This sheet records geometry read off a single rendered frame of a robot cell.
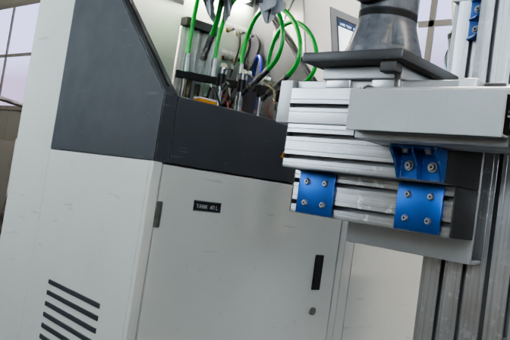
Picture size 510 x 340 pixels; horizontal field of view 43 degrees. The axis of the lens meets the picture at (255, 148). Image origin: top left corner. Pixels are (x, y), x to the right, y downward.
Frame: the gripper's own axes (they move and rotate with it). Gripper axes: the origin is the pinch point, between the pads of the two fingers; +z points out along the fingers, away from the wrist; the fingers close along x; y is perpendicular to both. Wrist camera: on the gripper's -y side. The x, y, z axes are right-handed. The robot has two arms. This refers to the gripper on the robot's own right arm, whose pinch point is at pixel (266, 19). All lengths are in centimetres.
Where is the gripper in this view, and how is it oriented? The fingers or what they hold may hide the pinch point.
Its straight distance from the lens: 180.5
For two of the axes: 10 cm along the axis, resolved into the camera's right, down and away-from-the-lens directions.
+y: 6.5, 0.5, -7.6
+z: -1.5, 9.9, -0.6
